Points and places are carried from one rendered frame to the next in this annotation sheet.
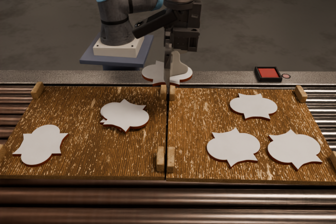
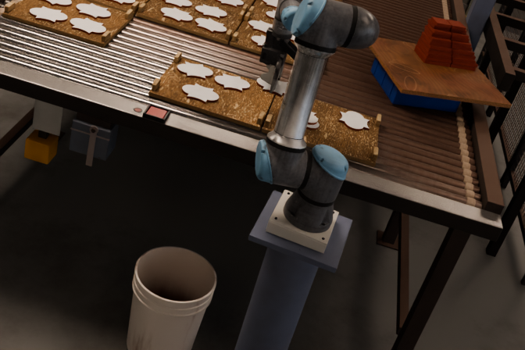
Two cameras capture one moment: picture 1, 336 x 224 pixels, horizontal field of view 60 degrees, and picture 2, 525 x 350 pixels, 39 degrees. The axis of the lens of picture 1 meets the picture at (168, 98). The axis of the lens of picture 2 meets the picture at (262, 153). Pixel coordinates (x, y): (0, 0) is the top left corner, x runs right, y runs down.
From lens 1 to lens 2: 3.10 m
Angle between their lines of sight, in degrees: 112
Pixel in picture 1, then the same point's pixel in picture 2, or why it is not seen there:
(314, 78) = (112, 100)
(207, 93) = (229, 112)
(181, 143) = (263, 95)
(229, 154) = (237, 80)
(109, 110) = (312, 119)
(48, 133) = (352, 123)
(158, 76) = (282, 84)
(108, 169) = not seen: hidden behind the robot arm
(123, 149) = not seen: hidden behind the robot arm
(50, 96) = (362, 151)
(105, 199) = not seen: hidden behind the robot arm
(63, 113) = (347, 136)
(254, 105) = (200, 91)
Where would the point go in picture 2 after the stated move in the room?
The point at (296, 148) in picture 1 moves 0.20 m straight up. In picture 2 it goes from (194, 69) to (205, 20)
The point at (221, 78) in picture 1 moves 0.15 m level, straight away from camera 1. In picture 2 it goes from (203, 127) to (183, 145)
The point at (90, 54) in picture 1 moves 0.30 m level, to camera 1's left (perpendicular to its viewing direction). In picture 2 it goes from (341, 223) to (433, 251)
